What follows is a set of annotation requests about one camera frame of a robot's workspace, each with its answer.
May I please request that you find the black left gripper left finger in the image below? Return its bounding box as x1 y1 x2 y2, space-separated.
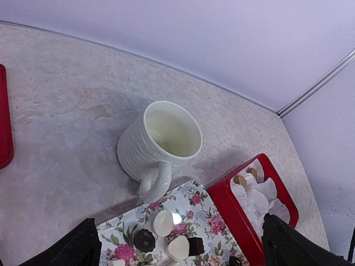
22 218 102 265

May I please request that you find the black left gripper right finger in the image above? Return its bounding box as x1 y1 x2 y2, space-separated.
262 214 352 265

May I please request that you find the caramel square chocolate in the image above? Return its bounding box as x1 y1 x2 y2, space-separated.
233 175 247 187

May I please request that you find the caramel hexagon chocolate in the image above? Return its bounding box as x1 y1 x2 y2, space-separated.
247 167 258 178

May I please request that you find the dark round fluted chocolate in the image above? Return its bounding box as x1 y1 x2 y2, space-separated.
133 229 156 253

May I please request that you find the white round chocolate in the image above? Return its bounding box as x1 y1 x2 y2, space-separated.
153 209 174 237

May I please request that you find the dark square chocolate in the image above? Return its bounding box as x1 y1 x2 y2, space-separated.
187 237 205 257

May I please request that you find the red box with paper cups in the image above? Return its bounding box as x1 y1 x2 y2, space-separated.
207 154 299 265

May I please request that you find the floral rectangular tray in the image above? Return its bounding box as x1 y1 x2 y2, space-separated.
97 180 249 265

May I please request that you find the red box lid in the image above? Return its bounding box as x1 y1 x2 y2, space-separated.
1 64 14 169

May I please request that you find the white ribbed ceramic mug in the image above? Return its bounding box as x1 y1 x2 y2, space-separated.
117 100 203 204

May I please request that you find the right aluminium frame post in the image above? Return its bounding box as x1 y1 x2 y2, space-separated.
277 48 354 118

